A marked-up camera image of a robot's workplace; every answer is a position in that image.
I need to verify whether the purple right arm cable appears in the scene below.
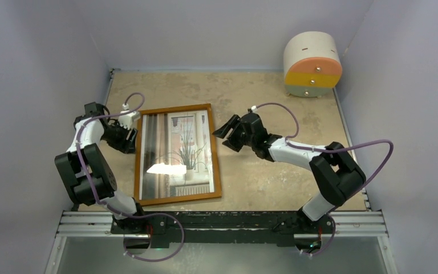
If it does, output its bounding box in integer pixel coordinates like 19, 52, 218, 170
251, 102, 394, 258

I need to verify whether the round pastel drawer cabinet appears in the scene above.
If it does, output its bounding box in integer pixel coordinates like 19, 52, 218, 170
283, 31, 343, 98

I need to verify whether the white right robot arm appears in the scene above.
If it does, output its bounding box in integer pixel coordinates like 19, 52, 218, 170
212, 112, 366, 232

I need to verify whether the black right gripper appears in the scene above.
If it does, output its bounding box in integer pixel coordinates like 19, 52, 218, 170
213, 115, 256, 152

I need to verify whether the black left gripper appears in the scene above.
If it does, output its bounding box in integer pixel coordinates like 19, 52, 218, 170
100, 120, 137, 154

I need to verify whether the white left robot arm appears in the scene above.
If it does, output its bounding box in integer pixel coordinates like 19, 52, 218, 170
54, 102, 147, 233

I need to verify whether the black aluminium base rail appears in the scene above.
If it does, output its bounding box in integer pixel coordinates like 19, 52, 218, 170
55, 209, 388, 251

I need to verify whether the wooden picture frame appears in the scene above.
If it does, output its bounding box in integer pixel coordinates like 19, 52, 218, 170
133, 103, 223, 207

